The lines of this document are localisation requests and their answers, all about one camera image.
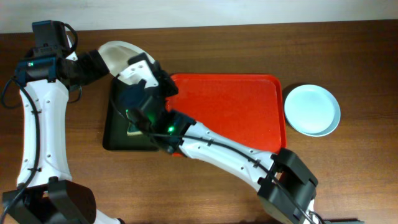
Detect white plate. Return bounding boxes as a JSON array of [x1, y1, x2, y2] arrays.
[[98, 41, 155, 77]]

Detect green and yellow sponge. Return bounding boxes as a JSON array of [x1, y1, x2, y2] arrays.
[[126, 123, 142, 136]]

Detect light blue plate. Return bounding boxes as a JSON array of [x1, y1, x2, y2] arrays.
[[284, 84, 341, 137]]

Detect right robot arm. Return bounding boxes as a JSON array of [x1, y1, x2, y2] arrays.
[[114, 60, 324, 223]]

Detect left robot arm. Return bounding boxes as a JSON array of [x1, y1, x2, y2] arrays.
[[2, 21, 142, 223]]

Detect black rectangular tray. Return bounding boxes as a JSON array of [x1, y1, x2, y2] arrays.
[[103, 79, 165, 152]]

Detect red plastic tray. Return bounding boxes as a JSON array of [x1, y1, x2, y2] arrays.
[[167, 73, 287, 153]]

